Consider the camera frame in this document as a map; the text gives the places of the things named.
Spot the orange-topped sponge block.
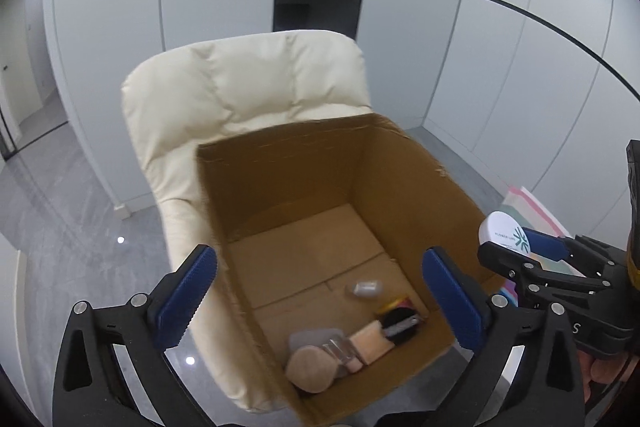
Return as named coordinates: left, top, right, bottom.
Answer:
left=348, top=320, right=396, bottom=365

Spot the black round compact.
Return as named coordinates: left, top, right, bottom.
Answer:
left=378, top=307, right=426, bottom=344

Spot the small pale bottle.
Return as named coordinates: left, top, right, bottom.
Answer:
left=345, top=280, right=383, bottom=299

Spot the striped colourful cloth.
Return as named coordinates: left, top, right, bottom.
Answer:
left=492, top=186, right=576, bottom=308

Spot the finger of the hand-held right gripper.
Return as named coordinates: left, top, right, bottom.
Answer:
left=477, top=242, right=608, bottom=295
left=522, top=229, right=626, bottom=280

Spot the cream padded chair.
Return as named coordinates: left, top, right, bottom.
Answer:
left=121, top=29, right=373, bottom=413

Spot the red and gold can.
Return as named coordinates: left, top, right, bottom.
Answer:
left=378, top=296, right=415, bottom=314

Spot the white card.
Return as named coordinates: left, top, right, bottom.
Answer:
left=287, top=329, right=346, bottom=358

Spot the beige powder puff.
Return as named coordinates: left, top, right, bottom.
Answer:
left=286, top=346, right=338, bottom=393

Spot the person's right hand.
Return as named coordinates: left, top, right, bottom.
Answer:
left=584, top=349, right=640, bottom=403

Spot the white round case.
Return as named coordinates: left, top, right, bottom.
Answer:
left=478, top=211, right=532, bottom=254

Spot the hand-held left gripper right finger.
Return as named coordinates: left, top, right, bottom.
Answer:
left=421, top=247, right=586, bottom=427

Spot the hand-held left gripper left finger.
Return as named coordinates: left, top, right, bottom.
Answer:
left=52, top=243, right=219, bottom=427

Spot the brown cardboard box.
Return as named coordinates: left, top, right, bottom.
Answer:
left=196, top=113, right=506, bottom=425

